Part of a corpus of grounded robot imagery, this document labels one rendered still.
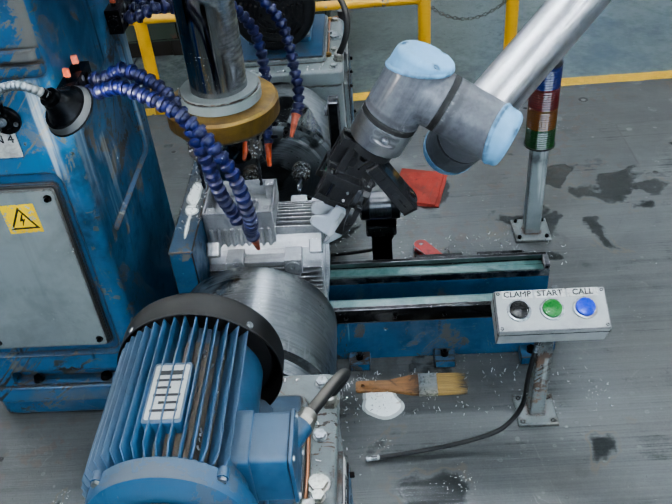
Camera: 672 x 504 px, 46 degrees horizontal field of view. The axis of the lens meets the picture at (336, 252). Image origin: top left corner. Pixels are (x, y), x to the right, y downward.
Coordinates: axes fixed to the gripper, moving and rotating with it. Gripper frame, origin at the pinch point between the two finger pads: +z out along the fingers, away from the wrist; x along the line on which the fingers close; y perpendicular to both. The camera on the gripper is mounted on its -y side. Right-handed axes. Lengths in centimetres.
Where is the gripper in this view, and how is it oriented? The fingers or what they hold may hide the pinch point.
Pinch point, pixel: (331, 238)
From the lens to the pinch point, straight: 134.8
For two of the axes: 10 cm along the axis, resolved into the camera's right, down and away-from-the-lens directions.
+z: -4.3, 7.0, 5.7
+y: -9.0, -3.4, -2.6
